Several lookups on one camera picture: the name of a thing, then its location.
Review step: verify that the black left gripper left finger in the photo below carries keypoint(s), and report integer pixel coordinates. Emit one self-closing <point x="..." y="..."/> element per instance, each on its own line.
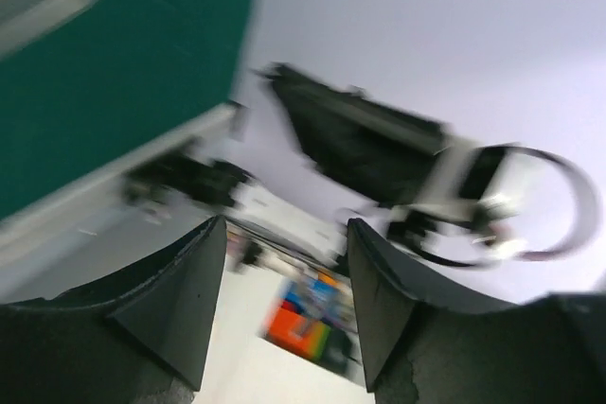
<point x="138" y="335"/>

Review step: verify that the dark green surgical cloth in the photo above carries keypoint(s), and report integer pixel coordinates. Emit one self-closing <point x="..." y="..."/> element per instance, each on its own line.
<point x="109" y="81"/>

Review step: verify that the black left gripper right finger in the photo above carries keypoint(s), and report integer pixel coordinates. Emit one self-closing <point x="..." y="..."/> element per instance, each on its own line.
<point x="426" y="339"/>

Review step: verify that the colourful boxes in background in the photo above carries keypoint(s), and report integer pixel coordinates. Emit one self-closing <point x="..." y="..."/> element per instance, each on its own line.
<point x="314" y="319"/>

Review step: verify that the aluminium front frame rail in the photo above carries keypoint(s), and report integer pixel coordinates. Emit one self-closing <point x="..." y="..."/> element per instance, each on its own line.
<point x="37" y="236"/>

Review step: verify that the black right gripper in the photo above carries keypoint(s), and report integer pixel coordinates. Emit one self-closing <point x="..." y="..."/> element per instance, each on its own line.
<point x="415" y="167"/>

